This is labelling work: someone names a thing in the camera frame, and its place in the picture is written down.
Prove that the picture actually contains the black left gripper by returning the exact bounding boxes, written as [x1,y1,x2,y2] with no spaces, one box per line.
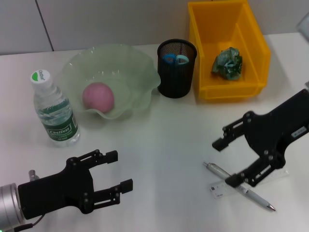
[17,149,134,220]

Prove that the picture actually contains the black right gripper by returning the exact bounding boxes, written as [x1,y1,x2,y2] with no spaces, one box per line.
[211,88,309,189]

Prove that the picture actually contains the white grey ballpoint pen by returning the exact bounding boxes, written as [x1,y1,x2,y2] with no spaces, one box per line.
[203,161,277,213]

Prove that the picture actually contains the clear plastic ruler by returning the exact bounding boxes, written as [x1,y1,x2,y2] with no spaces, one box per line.
[209,168,290,200]

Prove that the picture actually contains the clear plastic water bottle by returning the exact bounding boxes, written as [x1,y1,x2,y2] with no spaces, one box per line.
[30,69,81,148]

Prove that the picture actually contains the pink peach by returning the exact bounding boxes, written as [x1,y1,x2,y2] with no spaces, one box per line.
[82,82,115,114]

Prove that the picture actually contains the green plastic wrap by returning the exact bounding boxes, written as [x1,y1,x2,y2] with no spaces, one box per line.
[211,46,243,81]

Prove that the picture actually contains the blue scissors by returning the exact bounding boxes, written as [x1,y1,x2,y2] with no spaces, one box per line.
[162,54,190,66]

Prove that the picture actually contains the black mesh pen holder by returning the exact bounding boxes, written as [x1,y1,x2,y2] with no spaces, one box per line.
[156,39,197,99]

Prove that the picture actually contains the green glass fruit plate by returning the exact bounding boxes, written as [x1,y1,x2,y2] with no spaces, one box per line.
[60,43,161,120]

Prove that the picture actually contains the yellow plastic bin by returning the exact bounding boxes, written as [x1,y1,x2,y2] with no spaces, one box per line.
[187,0,271,100]

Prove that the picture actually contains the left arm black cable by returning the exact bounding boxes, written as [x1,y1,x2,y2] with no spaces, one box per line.
[13,212,45,231]

